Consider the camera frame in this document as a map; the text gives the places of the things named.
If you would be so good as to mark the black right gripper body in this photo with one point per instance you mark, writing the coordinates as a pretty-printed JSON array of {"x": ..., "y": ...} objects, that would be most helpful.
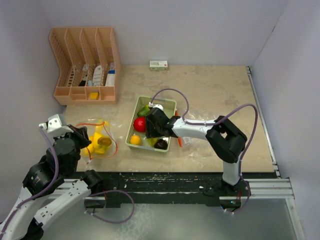
[{"x": 159, "y": 127}]

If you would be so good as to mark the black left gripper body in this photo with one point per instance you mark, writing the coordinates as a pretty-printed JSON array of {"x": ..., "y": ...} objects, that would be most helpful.
[{"x": 81, "y": 141}]

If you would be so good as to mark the yellow mango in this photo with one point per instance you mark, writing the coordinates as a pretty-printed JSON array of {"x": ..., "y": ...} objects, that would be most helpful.
[{"x": 99, "y": 145}]

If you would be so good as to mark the clear zip bag orange zipper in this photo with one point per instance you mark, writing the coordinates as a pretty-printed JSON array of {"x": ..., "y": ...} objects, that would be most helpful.
[{"x": 112, "y": 150}]

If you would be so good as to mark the yellow star fruit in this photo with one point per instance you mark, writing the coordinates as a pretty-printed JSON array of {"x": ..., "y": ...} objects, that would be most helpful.
[{"x": 153, "y": 142}]

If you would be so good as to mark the yellow banana bunch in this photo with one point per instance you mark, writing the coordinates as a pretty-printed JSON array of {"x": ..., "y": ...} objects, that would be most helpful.
[{"x": 102, "y": 127}]

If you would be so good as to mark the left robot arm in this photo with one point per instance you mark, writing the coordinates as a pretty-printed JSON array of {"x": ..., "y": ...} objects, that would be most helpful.
[{"x": 29, "y": 218}]

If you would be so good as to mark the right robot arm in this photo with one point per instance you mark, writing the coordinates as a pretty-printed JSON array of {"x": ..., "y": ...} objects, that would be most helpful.
[{"x": 226, "y": 139}]

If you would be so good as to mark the clear zip bag on table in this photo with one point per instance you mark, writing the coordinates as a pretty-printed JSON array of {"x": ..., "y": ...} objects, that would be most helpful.
[{"x": 187, "y": 129}]

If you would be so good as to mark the red apple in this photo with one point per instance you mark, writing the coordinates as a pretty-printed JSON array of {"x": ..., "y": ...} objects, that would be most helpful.
[{"x": 139, "y": 124}]

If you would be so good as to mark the dark purple mangosteen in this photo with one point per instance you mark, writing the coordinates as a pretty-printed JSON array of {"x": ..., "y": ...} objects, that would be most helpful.
[{"x": 161, "y": 144}]

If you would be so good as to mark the orange fruit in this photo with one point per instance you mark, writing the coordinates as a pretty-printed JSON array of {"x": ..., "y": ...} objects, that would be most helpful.
[{"x": 135, "y": 140}]

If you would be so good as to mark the green orange mango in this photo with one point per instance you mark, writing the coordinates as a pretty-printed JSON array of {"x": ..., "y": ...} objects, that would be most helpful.
[{"x": 143, "y": 112}]

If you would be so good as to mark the pale green plastic basket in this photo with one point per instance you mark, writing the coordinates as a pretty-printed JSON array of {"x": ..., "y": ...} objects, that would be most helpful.
[{"x": 169, "y": 107}]

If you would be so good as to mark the yellow block in organizer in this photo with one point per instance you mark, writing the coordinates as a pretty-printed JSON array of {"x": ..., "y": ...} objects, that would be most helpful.
[{"x": 94, "y": 95}]

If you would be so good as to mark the small white green box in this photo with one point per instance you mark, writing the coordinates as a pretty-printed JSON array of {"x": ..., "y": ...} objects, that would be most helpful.
[{"x": 158, "y": 65}]

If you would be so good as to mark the white blue items in organizer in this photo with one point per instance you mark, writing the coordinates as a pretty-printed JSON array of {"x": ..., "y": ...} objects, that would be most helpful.
[{"x": 92, "y": 76}]

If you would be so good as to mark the pink desk file organizer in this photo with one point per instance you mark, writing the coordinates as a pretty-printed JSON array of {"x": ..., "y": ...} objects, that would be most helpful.
[{"x": 74, "y": 46}]

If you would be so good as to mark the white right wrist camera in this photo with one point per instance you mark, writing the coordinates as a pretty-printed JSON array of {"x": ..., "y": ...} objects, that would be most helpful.
[{"x": 155, "y": 106}]

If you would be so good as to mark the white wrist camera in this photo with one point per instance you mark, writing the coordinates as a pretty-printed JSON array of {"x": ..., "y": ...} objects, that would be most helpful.
[
  {"x": 155, "y": 106},
  {"x": 56, "y": 126}
]

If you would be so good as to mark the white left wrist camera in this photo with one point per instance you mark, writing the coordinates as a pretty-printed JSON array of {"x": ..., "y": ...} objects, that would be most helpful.
[{"x": 56, "y": 126}]

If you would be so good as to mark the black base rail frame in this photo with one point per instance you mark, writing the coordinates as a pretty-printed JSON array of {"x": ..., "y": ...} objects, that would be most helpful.
[{"x": 203, "y": 188}]

